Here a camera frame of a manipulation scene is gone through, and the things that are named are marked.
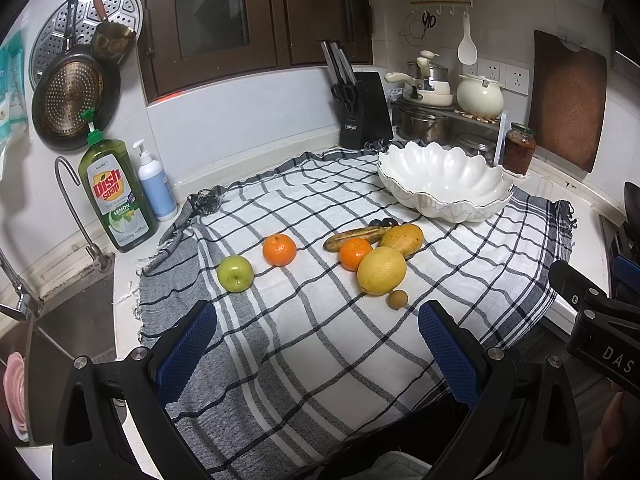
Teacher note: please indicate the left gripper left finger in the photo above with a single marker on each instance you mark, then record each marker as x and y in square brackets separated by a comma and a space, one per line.
[89, 442]

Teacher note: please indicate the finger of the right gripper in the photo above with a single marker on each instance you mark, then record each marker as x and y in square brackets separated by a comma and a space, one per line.
[583, 294]
[627, 272]

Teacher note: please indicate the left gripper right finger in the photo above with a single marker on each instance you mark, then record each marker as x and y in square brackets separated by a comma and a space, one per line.
[523, 422]

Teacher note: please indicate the yellow mango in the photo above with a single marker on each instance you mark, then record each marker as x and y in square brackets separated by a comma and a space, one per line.
[406, 239]

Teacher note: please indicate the small brown longan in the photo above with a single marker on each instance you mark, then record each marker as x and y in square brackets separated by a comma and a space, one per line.
[397, 299]

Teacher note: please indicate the green apple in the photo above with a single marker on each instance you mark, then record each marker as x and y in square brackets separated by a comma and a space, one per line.
[235, 274]

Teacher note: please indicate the large yellow lemon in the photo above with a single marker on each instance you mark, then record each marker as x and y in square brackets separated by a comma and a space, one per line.
[381, 270]

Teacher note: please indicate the overripe banana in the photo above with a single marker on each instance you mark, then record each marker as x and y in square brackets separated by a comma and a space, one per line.
[371, 234]

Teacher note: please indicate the orange mandarin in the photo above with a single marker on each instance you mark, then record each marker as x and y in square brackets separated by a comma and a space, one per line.
[279, 250]
[352, 252]

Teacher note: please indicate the checkered kitchen cloth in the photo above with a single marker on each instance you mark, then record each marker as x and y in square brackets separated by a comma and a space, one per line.
[304, 361]

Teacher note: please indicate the person right hand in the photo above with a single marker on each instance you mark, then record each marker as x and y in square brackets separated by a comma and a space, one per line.
[616, 426]

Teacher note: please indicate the steel sink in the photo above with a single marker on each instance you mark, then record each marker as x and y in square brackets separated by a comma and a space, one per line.
[76, 319]

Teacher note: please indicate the brown jar green lid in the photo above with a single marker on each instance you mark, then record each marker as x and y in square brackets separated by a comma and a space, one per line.
[519, 148]

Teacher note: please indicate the steel faucet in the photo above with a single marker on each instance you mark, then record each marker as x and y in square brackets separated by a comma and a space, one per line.
[100, 261]

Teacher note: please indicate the white scalloped bowl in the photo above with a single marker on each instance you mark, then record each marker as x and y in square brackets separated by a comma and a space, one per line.
[444, 184]

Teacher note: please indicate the steel lid under rack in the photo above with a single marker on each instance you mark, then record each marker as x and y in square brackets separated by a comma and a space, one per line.
[474, 145]

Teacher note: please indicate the wooden cutting board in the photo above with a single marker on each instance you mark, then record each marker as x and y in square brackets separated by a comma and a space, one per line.
[568, 100]

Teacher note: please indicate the grey shelf rack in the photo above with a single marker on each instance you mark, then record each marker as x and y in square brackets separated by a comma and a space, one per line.
[461, 122]

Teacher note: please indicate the cream round kettle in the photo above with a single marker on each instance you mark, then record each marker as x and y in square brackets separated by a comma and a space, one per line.
[480, 96]

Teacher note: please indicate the steel pot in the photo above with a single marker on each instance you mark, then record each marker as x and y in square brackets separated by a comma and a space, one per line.
[415, 125]

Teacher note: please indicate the green dish soap bottle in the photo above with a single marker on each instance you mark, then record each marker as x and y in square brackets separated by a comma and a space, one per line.
[116, 196]

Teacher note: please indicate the white blue pump bottle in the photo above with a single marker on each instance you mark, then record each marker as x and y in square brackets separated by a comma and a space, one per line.
[155, 184]

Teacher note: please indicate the white rice spoon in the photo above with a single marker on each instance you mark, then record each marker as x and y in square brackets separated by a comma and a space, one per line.
[467, 50]

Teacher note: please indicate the black knife block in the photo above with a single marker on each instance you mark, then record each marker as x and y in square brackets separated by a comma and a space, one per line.
[365, 117]

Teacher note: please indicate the hanging scissors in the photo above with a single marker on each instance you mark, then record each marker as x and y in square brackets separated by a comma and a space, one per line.
[428, 21]

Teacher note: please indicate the black frying pan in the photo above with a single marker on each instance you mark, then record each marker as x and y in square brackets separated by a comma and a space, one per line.
[72, 83]

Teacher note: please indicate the small brass pot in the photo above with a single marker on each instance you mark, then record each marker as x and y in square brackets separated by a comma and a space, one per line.
[111, 41]

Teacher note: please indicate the dark wooden cabinet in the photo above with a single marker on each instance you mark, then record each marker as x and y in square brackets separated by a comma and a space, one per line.
[187, 43]

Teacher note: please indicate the round steel steamer tray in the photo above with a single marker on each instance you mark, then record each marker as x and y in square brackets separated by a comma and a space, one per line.
[50, 40]

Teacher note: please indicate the wall power sockets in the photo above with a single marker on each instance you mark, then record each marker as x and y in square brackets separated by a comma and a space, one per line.
[512, 78]

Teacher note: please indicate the cream saucepan with handle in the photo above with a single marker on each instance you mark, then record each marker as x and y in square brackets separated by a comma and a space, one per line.
[431, 88]

